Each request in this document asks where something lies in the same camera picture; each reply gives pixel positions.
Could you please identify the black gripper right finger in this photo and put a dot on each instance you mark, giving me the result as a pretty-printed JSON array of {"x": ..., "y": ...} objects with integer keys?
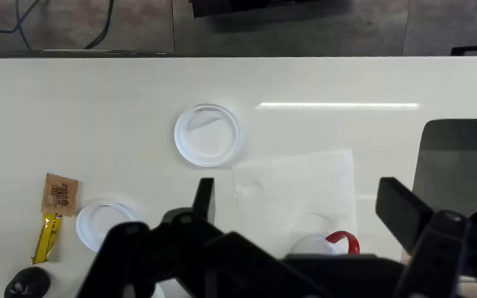
[{"x": 443, "y": 248}]

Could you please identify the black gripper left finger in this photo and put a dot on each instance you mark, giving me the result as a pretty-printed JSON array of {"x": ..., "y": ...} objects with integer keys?
[{"x": 140, "y": 258}]

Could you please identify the stainless steel sink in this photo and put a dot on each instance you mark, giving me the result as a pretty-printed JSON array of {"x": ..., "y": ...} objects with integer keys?
[{"x": 459, "y": 159}]

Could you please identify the brown paper packet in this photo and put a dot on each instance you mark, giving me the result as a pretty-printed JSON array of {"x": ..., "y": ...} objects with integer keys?
[{"x": 60, "y": 192}]

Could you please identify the black round object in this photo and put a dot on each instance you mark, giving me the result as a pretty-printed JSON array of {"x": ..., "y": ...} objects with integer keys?
[{"x": 27, "y": 281}]

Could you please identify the white paper towel sheet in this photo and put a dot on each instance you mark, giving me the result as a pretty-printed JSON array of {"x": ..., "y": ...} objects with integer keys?
[{"x": 299, "y": 192}]

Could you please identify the black floor object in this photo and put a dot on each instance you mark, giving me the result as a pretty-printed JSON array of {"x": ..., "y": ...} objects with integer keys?
[{"x": 249, "y": 5}]

